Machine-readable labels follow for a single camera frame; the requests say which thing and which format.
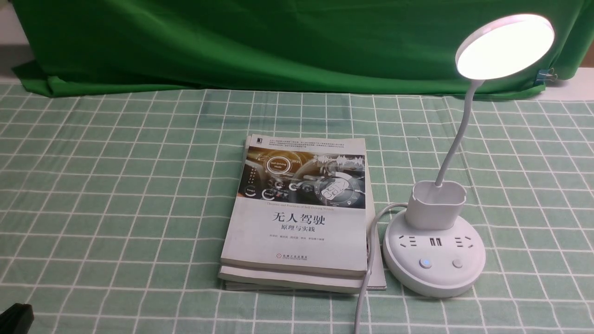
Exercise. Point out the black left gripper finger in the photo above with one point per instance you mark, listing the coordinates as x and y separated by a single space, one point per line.
17 319

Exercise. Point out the white desk lamp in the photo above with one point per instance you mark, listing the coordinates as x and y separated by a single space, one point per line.
429 247

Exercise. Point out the green checkered tablecloth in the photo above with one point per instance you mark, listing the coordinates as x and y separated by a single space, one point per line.
114 209

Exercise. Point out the green backdrop cloth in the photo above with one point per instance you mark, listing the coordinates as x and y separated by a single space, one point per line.
395 47

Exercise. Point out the top white self-driving book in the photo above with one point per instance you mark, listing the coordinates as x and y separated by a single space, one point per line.
297 218

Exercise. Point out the blue binder clip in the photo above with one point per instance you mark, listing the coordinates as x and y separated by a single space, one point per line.
545 75

